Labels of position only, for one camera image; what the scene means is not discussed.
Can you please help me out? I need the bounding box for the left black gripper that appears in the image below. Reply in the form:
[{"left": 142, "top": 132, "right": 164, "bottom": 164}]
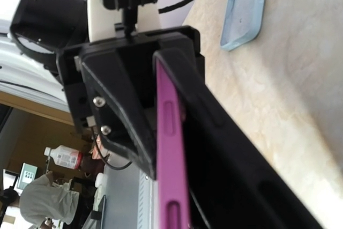
[{"left": 57, "top": 26, "right": 205, "bottom": 180}]

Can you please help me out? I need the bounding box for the black phone case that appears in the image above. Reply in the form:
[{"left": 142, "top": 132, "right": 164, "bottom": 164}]
[{"left": 154, "top": 48, "right": 320, "bottom": 228}]

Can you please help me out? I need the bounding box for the light blue phone case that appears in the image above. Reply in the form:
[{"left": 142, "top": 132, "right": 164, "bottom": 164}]
[{"left": 220, "top": 0, "right": 265, "bottom": 51}]

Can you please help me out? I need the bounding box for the plastic bottle red label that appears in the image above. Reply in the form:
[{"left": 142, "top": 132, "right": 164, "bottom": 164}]
[{"left": 44, "top": 145, "right": 83, "bottom": 169}]

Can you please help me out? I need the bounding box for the person in grey shirt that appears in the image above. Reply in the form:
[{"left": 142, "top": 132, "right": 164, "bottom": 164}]
[{"left": 1, "top": 171, "right": 83, "bottom": 228}]

